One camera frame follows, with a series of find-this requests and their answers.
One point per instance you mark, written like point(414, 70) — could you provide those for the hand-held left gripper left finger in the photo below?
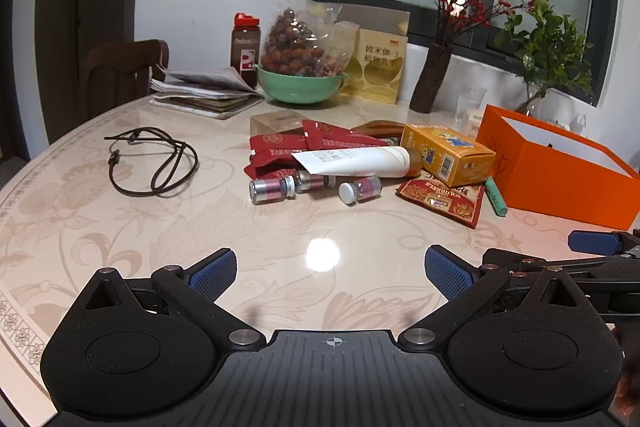
point(215, 271)

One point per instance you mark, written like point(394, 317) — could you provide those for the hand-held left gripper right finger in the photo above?
point(447, 274)

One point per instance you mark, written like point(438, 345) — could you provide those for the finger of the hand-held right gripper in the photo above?
point(600, 269)
point(592, 241)

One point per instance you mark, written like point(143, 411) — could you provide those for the orange box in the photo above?
point(550, 187)

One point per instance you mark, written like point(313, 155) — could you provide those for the red sachet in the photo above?
point(312, 134)
point(350, 141)
point(272, 149)

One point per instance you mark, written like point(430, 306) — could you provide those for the white tube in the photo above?
point(350, 159)

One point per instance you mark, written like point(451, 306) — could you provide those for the floral patterned desktop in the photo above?
point(150, 232)

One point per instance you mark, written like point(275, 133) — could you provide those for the person's right hand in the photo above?
point(632, 382)

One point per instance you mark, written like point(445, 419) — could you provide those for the red snack packet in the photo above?
point(445, 202)

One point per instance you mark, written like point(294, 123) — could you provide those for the green pen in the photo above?
point(497, 199)

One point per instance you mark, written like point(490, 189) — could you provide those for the small glass vial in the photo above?
point(360, 191)
point(270, 190)
point(312, 182)

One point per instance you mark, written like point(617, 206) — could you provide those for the small yellow box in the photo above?
point(450, 157)

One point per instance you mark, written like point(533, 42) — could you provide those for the small white box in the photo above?
point(472, 122)

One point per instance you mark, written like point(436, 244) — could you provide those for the clear plastic box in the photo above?
point(277, 122)

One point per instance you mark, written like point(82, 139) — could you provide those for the wooden comb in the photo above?
point(375, 127)

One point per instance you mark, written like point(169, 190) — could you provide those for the clear glass cup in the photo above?
point(470, 102)

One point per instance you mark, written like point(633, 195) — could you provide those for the green potted plant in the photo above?
point(545, 52)

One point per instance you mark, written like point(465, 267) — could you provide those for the brown twisted vase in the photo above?
point(430, 79)

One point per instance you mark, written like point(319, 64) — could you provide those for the green bowl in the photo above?
point(300, 89)

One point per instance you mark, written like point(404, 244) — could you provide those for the yellow carton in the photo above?
point(375, 72)

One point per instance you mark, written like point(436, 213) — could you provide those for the brown bottle with red cap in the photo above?
point(245, 52)

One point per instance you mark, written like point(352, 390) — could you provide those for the dark wooden chair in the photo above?
point(125, 62)

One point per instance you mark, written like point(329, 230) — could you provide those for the clear bag of red dates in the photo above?
point(290, 42)

